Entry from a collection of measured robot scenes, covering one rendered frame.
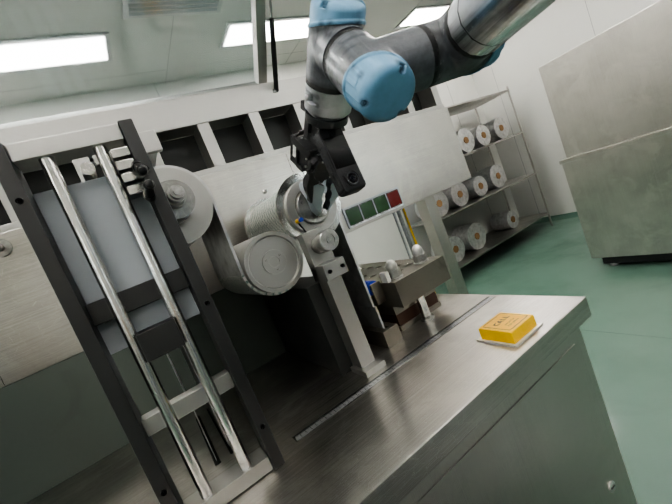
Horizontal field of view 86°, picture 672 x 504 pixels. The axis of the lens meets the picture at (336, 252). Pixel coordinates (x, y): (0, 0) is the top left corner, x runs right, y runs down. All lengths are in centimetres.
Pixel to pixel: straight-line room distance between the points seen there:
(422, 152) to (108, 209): 111
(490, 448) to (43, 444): 89
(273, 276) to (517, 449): 51
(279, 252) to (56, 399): 60
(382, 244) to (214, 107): 323
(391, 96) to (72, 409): 91
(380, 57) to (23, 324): 88
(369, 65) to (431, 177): 102
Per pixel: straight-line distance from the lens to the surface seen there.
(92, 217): 58
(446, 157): 152
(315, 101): 58
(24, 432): 107
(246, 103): 116
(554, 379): 80
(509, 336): 70
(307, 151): 63
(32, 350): 103
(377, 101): 45
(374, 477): 53
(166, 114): 110
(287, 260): 72
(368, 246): 402
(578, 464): 90
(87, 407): 104
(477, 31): 48
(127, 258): 58
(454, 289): 170
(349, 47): 49
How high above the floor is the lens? 122
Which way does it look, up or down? 6 degrees down
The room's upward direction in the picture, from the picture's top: 22 degrees counter-clockwise
